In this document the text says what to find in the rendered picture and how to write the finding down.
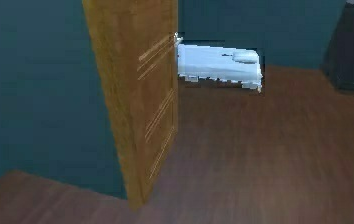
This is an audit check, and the black cupboard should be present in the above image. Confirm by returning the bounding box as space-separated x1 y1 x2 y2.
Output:
320 0 354 94

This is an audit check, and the brown wooden room door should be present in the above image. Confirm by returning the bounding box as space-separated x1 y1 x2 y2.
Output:
81 0 180 211

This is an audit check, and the silver door handle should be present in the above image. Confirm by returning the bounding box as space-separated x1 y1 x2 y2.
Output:
173 31 184 48

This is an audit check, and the pale blue pillow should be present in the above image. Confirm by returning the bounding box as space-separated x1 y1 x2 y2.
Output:
231 49 260 65

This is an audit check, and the pale blue bed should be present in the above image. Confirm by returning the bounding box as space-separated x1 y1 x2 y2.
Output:
177 40 266 96

